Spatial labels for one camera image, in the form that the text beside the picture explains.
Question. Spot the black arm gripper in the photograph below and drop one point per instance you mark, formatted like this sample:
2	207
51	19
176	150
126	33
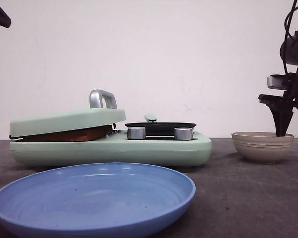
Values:
281	107

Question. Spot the beige ribbed bowl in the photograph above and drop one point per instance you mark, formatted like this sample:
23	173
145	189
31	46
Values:
262	147

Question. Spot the toast slice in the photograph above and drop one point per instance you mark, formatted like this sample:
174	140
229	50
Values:
79	135

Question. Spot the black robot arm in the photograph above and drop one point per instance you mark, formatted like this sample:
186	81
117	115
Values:
289	51

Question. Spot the mint green breakfast maker base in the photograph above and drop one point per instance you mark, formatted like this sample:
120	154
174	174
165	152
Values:
116	147

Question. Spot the right silver control knob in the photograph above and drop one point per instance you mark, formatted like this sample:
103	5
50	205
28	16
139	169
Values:
183	133

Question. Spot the silver control knob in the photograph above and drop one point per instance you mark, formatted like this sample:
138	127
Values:
183	133
136	133

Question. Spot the black round frying pan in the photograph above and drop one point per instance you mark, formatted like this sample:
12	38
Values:
154	128

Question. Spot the left silver control knob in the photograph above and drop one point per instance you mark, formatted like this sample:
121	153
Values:
136	133

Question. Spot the blue round plate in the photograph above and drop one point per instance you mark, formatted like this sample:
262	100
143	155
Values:
104	200

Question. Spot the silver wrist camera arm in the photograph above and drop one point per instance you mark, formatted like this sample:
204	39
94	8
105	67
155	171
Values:
278	82

